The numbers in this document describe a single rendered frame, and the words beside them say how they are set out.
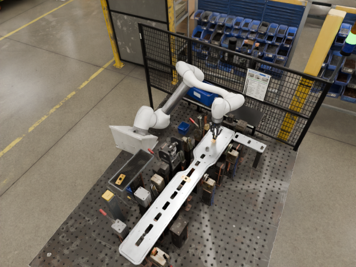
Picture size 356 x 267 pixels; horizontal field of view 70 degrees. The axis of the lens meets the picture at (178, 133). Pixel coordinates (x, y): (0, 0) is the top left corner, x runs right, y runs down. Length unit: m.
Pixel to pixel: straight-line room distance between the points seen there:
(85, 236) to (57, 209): 1.12
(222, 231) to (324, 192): 1.67
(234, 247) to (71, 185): 2.14
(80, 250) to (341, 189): 2.91
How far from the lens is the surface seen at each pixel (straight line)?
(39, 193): 3.61
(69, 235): 2.38
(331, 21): 2.09
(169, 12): 3.88
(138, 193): 1.90
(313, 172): 3.63
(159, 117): 2.57
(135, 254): 1.86
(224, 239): 2.20
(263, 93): 2.47
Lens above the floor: 2.77
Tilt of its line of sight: 49 degrees down
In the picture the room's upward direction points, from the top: 3 degrees counter-clockwise
